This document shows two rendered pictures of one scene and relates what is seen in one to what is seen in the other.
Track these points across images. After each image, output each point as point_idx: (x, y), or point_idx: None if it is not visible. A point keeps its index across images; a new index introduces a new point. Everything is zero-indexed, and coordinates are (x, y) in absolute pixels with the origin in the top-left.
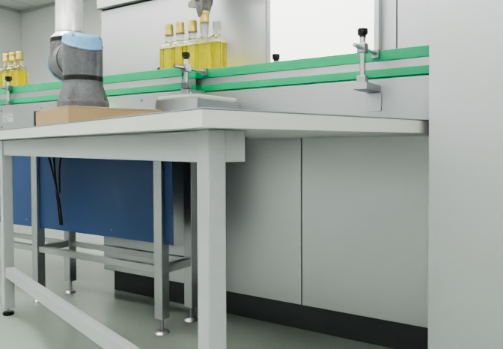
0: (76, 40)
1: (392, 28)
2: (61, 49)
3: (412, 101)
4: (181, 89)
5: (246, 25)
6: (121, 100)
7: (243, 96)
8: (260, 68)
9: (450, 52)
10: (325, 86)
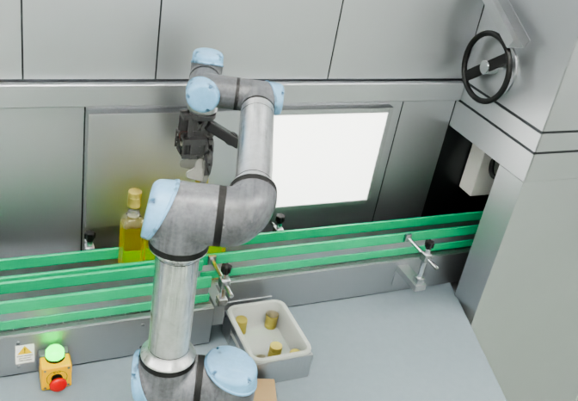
0: (252, 385)
1: (381, 174)
2: (220, 397)
3: (427, 273)
4: (215, 305)
5: (224, 168)
6: (101, 329)
7: (268, 284)
8: (289, 251)
9: (501, 274)
10: (360, 268)
